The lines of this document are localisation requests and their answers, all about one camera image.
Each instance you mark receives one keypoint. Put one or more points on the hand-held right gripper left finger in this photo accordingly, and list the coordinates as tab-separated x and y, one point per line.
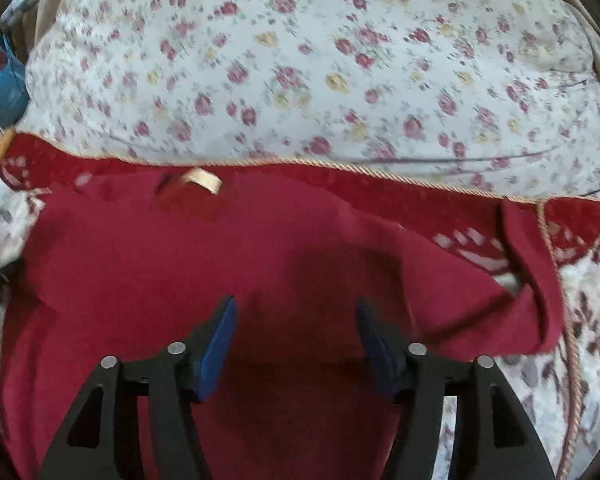
215	355

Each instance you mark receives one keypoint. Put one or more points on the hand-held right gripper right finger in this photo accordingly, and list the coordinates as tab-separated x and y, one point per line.
377	355

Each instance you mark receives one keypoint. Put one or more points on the dark red garment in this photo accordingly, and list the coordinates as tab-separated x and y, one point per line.
280	260

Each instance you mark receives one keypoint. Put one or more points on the red bordered floral blanket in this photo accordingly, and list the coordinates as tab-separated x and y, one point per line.
587	320

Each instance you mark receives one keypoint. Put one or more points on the white floral bedsheet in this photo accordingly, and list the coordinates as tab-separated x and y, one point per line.
305	60

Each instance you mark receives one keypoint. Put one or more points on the blue plastic bag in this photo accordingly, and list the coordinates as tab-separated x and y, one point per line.
5	80

